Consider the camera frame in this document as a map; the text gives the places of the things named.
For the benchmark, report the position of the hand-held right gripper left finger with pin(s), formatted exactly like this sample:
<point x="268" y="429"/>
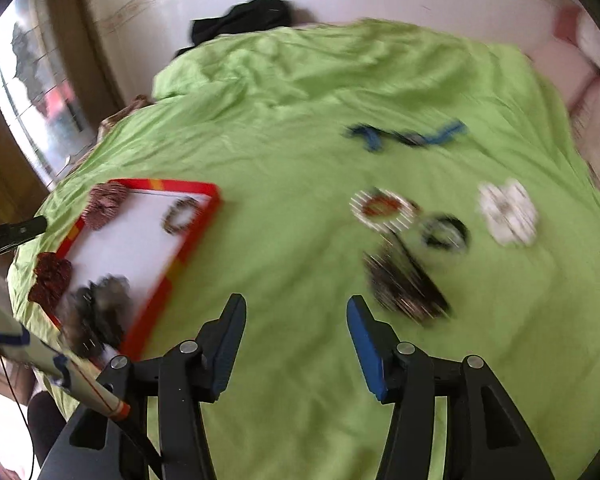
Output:
<point x="224" y="350"/>

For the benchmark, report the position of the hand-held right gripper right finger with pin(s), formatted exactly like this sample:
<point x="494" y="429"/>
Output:
<point x="366" y="347"/>

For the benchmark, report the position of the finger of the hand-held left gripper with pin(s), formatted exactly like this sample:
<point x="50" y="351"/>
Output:
<point x="15" y="230"/>

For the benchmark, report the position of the black hair claw clip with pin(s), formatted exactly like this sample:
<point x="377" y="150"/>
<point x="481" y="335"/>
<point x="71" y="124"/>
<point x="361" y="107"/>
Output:
<point x="405" y="282"/>

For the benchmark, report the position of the red tray with white inside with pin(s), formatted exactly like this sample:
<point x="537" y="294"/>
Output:
<point x="130" y="240"/>

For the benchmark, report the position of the white floral scrunchie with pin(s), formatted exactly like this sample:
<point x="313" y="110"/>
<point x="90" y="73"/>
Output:
<point x="507" y="212"/>

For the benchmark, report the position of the dark red scrunchie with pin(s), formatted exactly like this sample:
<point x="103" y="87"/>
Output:
<point x="50" y="276"/>

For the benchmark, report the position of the pink plaid scrunchie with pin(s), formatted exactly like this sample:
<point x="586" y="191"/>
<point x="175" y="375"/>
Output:
<point x="105" y="205"/>

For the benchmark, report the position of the grey black scrunchie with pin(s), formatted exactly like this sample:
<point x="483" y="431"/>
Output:
<point x="97" y="316"/>

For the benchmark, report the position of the window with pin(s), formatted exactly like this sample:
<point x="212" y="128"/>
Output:
<point x="35" y="95"/>

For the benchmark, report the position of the brown patterned blanket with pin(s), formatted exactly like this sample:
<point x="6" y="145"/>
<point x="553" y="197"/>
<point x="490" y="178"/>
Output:
<point x="122" y="112"/>

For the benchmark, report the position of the green bedsheet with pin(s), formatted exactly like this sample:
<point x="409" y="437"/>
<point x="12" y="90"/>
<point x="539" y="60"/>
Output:
<point x="300" y="125"/>

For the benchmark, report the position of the black cloth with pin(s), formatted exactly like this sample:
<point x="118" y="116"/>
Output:
<point x="245" y="19"/>

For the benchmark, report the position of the pink cushion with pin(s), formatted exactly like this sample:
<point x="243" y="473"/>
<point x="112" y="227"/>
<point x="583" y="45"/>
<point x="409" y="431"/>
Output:
<point x="567" y="62"/>

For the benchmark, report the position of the white pillow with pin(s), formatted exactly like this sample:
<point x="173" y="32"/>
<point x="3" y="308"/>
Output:
<point x="597" y="45"/>

